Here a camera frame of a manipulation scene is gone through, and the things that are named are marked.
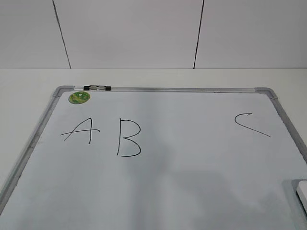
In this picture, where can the black silver marker pen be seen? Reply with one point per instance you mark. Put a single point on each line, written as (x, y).
(97, 88)

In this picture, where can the white board eraser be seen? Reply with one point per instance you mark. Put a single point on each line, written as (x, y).
(300, 187)

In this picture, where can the white board with grey frame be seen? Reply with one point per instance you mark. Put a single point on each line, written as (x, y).
(159, 159)

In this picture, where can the round green magnet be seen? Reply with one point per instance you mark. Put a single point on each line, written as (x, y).
(79, 97)

